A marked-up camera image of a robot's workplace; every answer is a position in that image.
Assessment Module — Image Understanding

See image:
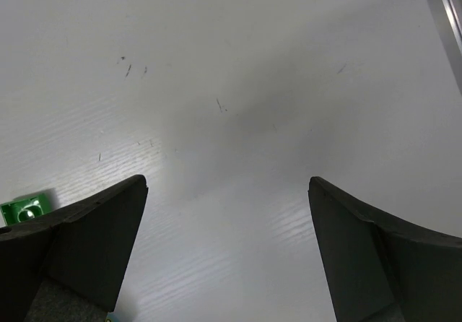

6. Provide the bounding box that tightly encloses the aluminium table edge rail right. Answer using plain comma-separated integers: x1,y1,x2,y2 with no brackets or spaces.
427,0,461,91

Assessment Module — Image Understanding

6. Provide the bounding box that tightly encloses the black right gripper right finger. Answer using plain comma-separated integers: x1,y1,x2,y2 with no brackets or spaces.
308,177,461,321

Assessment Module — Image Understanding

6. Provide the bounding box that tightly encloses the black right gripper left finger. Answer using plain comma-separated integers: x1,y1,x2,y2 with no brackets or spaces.
1,175,148,321

